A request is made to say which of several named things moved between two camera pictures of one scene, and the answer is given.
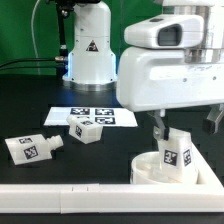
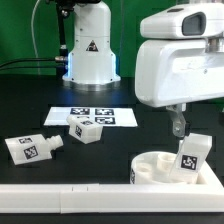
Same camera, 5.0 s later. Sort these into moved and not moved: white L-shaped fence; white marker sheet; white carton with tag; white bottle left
Moved: white carton with tag
Not moved: white bottle left; white L-shaped fence; white marker sheet
